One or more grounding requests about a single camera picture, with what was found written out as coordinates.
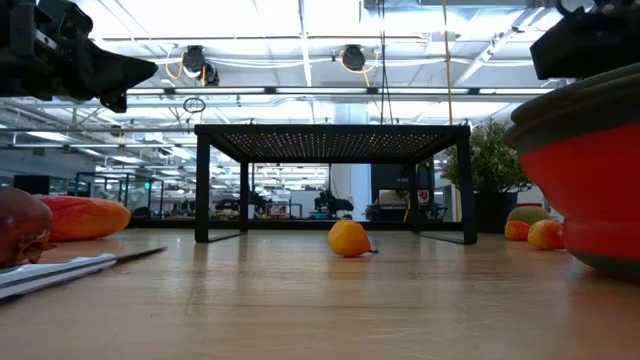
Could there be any black aluminium rig frame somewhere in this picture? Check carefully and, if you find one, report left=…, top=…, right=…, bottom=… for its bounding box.
left=49, top=217, right=476, bottom=232

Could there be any orange carrot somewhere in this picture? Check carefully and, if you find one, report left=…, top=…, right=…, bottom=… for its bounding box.
left=35, top=195, right=132, bottom=243

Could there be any black perforated metal shelf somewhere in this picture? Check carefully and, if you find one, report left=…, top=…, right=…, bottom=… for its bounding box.
left=193, top=123, right=479, bottom=246

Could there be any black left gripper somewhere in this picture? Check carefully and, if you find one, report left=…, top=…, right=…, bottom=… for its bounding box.
left=29, top=29, right=159, bottom=114

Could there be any black ceiling cord reel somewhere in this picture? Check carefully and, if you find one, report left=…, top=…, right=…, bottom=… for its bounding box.
left=341, top=43, right=368, bottom=72
left=180, top=44, right=221, bottom=87

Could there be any small orange pepper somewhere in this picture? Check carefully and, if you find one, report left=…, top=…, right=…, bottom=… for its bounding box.
left=327, top=219, right=380, bottom=259
left=526, top=218, right=566, bottom=251
left=503, top=220, right=532, bottom=242

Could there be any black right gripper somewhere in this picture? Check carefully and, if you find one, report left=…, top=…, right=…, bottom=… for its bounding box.
left=529, top=0, right=640, bottom=80

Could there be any yellow hanging cable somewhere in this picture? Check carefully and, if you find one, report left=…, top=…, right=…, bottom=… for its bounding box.
left=441, top=0, right=455, bottom=126

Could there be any dark red pomegranate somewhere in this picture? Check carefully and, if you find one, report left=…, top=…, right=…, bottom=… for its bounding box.
left=0, top=186, right=57, bottom=268

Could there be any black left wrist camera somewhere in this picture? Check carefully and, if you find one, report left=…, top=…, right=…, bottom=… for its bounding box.
left=37, top=0, right=94, bottom=34

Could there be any black background monitor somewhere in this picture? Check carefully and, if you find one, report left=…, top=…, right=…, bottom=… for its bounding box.
left=13, top=174, right=51, bottom=196

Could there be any red collapsible bowl grey rim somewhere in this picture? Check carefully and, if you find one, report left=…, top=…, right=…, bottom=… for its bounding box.
left=503, top=62, right=640, bottom=281

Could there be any black hanging cable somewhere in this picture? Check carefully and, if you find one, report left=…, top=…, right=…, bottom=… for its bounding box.
left=378, top=0, right=396, bottom=126

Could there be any table knife teal-white handle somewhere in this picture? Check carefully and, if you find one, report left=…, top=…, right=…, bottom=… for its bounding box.
left=0, top=245, right=169, bottom=301

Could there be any potted green artificial plant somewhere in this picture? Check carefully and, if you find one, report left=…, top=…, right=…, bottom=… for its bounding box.
left=440, top=118, right=535, bottom=235

